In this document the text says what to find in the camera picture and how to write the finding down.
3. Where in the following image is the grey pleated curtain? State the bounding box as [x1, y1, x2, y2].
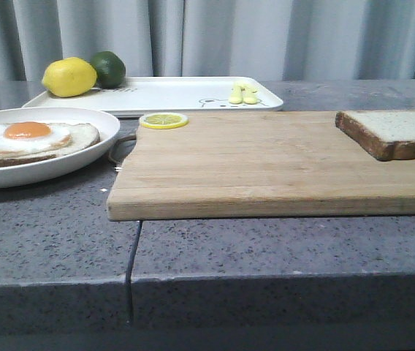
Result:
[0, 1, 415, 81]

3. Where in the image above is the white bear-print tray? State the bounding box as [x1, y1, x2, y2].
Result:
[24, 77, 283, 117]

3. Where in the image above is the metal cutting board handle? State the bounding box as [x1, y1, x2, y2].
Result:
[107, 132, 137, 173]

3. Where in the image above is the lemon slice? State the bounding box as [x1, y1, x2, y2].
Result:
[139, 113, 189, 129]

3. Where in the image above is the wooden cutting board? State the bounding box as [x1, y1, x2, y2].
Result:
[107, 111, 415, 221]

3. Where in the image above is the fried egg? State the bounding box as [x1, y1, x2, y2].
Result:
[0, 122, 71, 158]

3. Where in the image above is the yellow lemon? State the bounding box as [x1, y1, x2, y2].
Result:
[42, 57, 97, 98]

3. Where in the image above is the green lime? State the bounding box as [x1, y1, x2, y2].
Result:
[90, 51, 126, 88]

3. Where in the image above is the white round plate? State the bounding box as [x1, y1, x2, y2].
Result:
[0, 107, 121, 189]

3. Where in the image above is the bread slice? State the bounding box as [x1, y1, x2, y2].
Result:
[0, 122, 100, 167]
[335, 110, 415, 162]

